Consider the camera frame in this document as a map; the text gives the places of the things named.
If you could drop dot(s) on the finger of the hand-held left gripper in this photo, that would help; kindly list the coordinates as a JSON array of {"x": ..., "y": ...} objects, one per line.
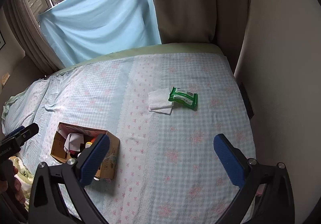
[
  {"x": 27, "y": 131},
  {"x": 16, "y": 130}
]

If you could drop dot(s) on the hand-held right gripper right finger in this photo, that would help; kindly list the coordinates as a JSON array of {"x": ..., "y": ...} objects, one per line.
[{"x": 228, "y": 158}]

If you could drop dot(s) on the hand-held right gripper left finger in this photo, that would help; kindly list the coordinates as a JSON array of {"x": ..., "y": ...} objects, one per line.
[{"x": 91, "y": 163}]

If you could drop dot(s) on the cardboard box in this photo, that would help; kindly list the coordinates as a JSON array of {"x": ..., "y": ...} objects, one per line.
[{"x": 110, "y": 158}]

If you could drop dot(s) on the grey cleaning cloth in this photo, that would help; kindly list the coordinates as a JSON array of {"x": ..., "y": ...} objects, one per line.
[{"x": 73, "y": 141}]

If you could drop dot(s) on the green wet wipes pack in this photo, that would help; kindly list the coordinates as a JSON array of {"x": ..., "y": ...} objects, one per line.
[{"x": 184, "y": 98}]

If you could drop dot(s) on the white tissue sheet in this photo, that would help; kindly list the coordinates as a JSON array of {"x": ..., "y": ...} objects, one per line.
[{"x": 159, "y": 99}]

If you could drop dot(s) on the person's left hand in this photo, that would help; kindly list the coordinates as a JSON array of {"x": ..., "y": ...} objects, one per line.
[{"x": 19, "y": 186}]

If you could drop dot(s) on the blue checked floral bedsheet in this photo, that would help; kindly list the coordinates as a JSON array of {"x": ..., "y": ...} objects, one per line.
[{"x": 175, "y": 151}]

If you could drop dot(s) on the narrow beige curtain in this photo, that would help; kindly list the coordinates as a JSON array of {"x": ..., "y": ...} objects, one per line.
[{"x": 30, "y": 33}]

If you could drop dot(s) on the green mattress cover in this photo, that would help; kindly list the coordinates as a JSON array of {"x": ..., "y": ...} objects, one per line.
[{"x": 175, "y": 48}]

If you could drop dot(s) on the light blue hanging cloth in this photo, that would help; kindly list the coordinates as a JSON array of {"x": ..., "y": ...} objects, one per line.
[{"x": 100, "y": 18}]

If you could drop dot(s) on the wide beige curtain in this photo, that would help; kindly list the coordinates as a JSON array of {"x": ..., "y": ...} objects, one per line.
[{"x": 190, "y": 0}]

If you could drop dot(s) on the wall socket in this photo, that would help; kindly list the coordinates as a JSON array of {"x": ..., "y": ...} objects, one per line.
[{"x": 5, "y": 79}]

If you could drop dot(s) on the framed wall picture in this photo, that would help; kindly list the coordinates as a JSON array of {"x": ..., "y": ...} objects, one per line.
[{"x": 2, "y": 39}]

